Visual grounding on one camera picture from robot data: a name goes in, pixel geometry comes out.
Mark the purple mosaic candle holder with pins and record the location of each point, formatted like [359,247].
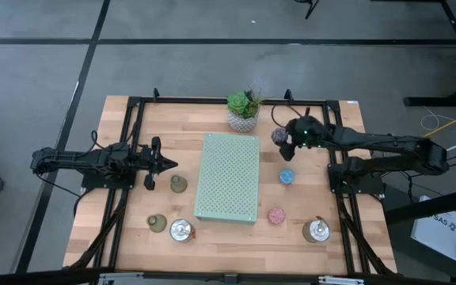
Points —
[278,136]

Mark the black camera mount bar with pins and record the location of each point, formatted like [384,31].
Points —
[34,277]

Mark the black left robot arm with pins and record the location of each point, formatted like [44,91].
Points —
[73,158]

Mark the white printed box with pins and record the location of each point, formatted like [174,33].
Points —
[435,233]

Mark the white label sticker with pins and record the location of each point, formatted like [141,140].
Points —
[352,102]

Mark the pink mosaic candle holder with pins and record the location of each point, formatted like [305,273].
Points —
[276,215]

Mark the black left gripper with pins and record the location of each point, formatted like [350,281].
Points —
[149,158]

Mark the silver metal bracket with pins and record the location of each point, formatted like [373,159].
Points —
[119,279]
[340,281]

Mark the silver tin candle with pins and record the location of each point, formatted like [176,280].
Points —
[316,231]

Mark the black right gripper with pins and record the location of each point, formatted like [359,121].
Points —
[307,132]

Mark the green ribbed glass candle holder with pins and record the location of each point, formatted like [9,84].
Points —
[156,223]
[178,184]

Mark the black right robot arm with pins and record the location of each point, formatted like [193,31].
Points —
[390,144]

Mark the copper sided tin candle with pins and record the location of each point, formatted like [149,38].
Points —
[181,229]

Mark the black desk leg frame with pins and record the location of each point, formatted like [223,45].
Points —
[430,101]

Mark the blue mosaic candle holder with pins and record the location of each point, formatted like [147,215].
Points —
[287,176]

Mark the succulent in patterned pot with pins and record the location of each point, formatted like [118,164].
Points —
[243,118]

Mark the green perforated metal shelf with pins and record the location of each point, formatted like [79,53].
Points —
[228,178]

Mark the black aluminium table frame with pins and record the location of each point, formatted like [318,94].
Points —
[212,100]

